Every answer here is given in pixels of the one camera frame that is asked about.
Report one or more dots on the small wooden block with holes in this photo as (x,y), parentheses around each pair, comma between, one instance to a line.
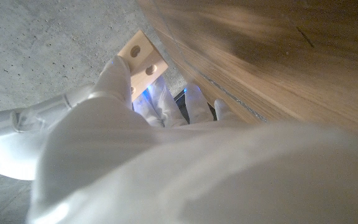
(143,63)

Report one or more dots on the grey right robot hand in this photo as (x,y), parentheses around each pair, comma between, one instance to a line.
(14,140)

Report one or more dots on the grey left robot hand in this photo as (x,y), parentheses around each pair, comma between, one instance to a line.
(182,161)

